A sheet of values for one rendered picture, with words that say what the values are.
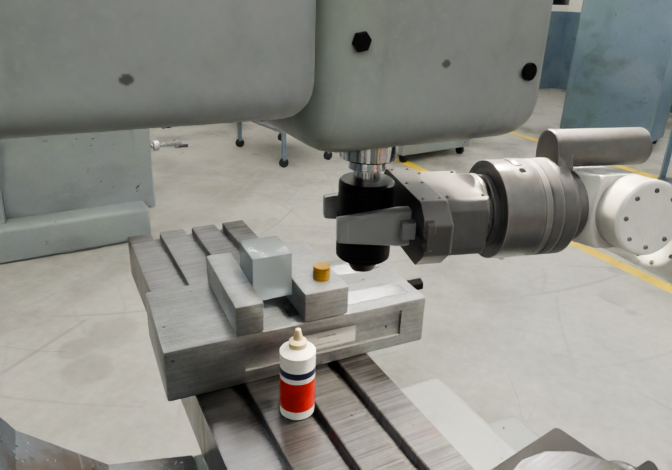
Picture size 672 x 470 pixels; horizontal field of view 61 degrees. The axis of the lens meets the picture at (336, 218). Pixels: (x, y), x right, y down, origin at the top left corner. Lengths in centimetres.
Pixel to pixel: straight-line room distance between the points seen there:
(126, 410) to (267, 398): 156
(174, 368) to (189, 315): 8
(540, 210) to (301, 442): 35
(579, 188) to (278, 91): 32
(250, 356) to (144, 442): 141
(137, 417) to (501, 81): 196
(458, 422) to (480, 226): 41
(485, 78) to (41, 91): 26
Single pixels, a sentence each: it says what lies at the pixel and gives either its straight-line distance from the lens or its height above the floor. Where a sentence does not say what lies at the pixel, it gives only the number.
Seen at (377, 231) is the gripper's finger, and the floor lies 123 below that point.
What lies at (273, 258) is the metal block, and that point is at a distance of 72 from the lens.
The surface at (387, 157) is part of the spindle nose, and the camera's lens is 45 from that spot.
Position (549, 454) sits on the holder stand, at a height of 115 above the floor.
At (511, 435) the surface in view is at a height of 75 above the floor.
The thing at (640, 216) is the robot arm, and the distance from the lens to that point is 54.
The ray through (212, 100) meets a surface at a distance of 28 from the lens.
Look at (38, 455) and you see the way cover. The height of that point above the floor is 96.
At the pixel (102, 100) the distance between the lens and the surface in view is 27.
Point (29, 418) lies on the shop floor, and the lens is 233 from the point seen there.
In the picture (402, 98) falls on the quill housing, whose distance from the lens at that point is 35.
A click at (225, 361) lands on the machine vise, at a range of 71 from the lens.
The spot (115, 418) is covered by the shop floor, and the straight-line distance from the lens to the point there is 223.
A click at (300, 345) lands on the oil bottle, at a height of 105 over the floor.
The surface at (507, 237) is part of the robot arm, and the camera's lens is 50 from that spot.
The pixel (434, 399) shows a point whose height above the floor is 87.
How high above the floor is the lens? 141
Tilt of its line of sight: 22 degrees down
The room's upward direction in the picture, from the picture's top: 2 degrees clockwise
